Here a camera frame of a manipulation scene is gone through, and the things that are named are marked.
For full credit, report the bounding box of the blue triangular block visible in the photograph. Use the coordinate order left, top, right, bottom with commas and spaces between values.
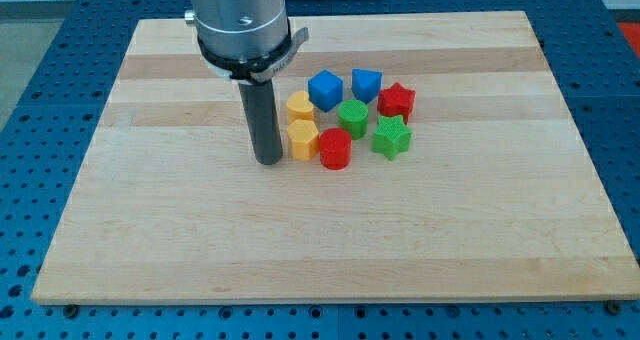
351, 68, 383, 104

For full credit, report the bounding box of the yellow heart block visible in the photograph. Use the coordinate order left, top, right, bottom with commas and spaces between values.
286, 90, 315, 123

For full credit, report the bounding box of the wooden board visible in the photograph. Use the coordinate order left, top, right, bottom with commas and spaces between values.
32, 11, 639, 305

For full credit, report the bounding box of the green cylinder block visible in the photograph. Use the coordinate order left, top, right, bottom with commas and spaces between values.
337, 99, 369, 140

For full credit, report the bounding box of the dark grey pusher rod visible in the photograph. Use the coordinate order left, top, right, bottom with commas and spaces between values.
239, 80, 283, 165

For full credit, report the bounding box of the yellow hexagon block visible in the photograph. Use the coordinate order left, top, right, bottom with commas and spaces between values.
287, 119, 319, 161

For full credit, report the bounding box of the blue cube block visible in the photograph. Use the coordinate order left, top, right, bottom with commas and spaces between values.
308, 69, 343, 112

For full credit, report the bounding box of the red star block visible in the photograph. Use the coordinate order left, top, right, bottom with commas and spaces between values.
377, 82, 416, 124

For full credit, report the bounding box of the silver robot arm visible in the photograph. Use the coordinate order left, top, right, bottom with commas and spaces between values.
185, 0, 309, 165

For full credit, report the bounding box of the red cylinder block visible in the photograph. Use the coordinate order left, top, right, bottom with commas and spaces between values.
319, 128, 352, 170

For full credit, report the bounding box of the green star block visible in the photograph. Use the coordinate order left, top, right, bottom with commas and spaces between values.
371, 115, 412, 160

